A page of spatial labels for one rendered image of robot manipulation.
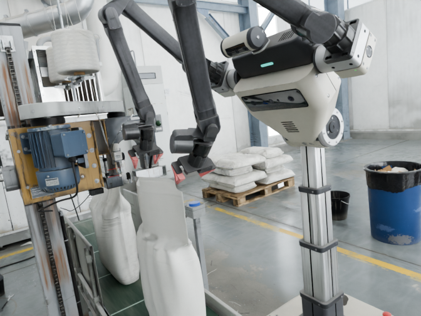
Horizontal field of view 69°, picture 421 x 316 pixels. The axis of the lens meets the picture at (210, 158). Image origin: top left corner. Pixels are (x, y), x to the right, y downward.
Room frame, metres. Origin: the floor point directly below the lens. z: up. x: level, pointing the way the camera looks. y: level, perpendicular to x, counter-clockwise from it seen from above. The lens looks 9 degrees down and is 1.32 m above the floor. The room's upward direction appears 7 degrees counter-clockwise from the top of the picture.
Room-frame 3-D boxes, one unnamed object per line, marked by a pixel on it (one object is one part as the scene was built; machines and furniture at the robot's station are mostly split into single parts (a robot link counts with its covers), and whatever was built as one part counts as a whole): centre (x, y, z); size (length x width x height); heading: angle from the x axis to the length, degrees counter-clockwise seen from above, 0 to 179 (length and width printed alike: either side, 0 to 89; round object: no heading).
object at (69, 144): (1.14, 0.51, 1.25); 0.10 x 0.08 x 0.12; 149
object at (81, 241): (1.85, 0.92, 0.54); 1.05 x 0.02 x 0.41; 34
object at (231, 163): (4.28, -0.42, 0.56); 0.66 x 0.42 x 0.15; 124
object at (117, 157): (1.42, 0.43, 1.14); 0.05 x 0.04 x 0.16; 124
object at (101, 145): (1.51, 0.55, 1.26); 0.22 x 0.05 x 0.16; 34
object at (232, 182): (4.29, -0.41, 0.32); 0.66 x 0.43 x 0.15; 126
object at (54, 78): (1.50, 0.63, 1.61); 0.15 x 0.14 x 0.17; 34
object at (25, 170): (1.41, 0.71, 1.18); 0.34 x 0.25 x 0.31; 124
